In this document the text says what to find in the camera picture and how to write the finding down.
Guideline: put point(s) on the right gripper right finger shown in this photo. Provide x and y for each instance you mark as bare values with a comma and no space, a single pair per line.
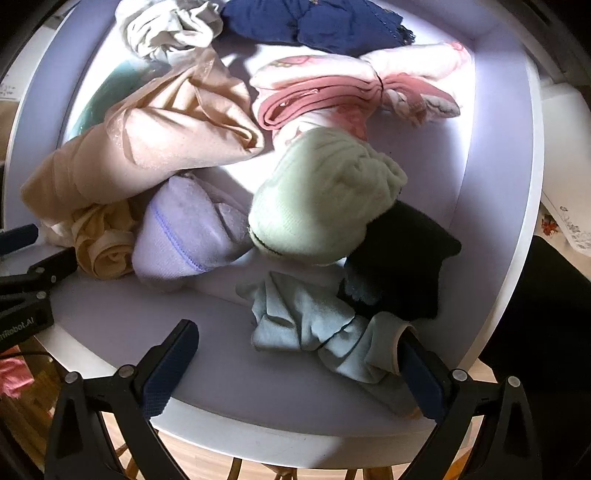
505,447

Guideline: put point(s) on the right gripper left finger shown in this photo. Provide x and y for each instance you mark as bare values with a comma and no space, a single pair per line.
79,446

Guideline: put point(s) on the cream yellow cloth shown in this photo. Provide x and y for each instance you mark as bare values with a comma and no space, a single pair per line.
104,239

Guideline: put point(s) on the pale blue grey cloth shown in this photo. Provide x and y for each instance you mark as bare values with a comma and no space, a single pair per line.
295,316

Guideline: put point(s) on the red bag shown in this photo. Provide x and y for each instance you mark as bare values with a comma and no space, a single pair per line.
15,376

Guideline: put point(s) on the lavender rolled cloth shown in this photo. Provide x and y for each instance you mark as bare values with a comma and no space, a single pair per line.
190,228

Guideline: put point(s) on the black sock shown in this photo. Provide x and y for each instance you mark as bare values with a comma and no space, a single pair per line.
397,267

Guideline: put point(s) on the floral white cloth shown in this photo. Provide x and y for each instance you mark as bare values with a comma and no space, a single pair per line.
571,212

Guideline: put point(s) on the teal cloth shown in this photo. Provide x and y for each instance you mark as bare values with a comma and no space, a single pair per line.
124,80

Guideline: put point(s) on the beige stocking cloth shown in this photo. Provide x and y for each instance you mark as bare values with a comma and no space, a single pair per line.
195,116

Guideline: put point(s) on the grey white crumpled cloth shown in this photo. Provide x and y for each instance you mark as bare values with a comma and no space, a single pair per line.
167,31

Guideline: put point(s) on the white foam drawer box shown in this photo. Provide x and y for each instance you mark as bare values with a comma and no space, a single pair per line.
479,176

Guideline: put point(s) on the light green knit cloth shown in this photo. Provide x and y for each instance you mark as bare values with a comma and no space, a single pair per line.
316,206

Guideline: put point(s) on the pink floral garment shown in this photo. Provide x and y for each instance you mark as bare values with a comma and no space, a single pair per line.
419,84

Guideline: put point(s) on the navy blue garment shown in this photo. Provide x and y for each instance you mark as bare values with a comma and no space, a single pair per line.
343,27

